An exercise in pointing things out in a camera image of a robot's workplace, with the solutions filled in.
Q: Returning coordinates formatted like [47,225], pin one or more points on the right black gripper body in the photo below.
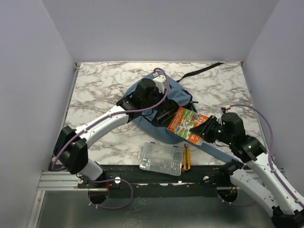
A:
[216,132]

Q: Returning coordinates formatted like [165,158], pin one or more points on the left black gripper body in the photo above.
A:
[161,108]

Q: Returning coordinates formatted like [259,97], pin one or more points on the blue student backpack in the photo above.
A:
[157,128]

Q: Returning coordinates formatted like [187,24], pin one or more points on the orange treehouse book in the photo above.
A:
[183,121]

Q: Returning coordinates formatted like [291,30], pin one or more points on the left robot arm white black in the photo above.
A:
[72,145]

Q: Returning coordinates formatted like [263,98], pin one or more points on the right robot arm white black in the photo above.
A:
[282,202]

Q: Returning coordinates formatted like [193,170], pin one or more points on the yellow utility knife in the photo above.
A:
[186,159]

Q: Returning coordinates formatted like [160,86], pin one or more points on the clear plastic screw box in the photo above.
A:
[166,159]

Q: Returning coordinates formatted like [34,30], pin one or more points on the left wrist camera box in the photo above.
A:
[160,81]

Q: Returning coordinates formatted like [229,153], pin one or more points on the black mounting base plate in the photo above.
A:
[126,190]

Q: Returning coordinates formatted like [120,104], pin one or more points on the aluminium rail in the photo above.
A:
[206,176]

